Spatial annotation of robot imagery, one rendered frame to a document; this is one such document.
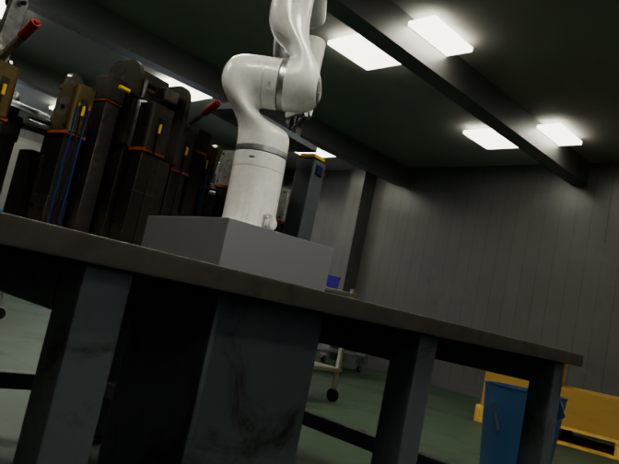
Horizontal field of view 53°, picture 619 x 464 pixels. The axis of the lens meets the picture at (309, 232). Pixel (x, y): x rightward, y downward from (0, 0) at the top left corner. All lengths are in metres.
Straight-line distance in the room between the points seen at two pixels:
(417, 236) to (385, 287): 0.96
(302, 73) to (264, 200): 0.30
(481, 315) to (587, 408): 3.34
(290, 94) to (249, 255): 0.42
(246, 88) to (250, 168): 0.19
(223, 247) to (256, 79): 0.45
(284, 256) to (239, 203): 0.18
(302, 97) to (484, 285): 7.64
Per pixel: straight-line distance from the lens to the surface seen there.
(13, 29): 1.60
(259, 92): 1.45
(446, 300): 9.20
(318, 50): 2.01
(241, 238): 1.18
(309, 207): 2.00
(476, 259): 9.07
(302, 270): 1.29
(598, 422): 5.84
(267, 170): 1.38
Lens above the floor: 0.65
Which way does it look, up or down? 7 degrees up
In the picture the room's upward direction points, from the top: 12 degrees clockwise
